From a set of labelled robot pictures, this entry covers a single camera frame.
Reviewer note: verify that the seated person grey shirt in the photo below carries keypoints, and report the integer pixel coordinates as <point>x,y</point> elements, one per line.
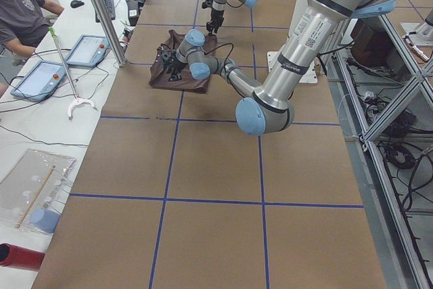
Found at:
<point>23,25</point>

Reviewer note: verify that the red cylinder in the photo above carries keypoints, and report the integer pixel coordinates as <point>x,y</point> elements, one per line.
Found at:
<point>20,258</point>

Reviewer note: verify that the small light blue cup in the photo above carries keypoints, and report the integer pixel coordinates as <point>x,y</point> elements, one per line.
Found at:
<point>44,219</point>

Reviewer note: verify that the white reacher grabber tool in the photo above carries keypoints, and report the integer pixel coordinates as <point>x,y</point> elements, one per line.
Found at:
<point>77,101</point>

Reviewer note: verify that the blue teach pendant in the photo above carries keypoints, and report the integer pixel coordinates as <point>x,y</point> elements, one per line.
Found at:
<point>88,51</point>
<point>40,82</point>

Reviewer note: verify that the brown t-shirt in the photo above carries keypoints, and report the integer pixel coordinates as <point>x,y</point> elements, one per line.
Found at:
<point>190,49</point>

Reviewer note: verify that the clear plastic bag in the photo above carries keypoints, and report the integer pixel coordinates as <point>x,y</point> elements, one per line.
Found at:
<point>20,184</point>

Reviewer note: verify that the aluminium side frame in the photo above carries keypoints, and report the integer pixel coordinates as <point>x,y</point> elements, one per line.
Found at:
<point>386,112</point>

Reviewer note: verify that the near blue teach pendant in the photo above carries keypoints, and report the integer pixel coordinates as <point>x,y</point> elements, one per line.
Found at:
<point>40,82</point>

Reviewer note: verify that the aluminium frame post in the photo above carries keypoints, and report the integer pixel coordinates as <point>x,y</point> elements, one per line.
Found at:
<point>109,31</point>

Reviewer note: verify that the black computer mouse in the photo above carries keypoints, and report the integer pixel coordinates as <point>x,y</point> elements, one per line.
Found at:
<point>76,3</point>

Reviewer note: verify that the wooden stick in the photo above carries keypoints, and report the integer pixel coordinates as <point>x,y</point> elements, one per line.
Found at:
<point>34,198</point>

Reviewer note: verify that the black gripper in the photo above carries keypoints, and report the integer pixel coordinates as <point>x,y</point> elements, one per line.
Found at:
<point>174,65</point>
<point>216,16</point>

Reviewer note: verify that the far blue teach pendant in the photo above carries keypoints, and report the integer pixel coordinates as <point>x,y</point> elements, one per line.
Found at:
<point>88,51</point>

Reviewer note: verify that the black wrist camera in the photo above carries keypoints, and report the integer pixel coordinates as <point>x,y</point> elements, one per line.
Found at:
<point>207,4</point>
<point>167,57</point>

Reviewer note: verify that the black keyboard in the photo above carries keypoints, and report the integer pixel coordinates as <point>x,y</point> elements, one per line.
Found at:
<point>110,8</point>

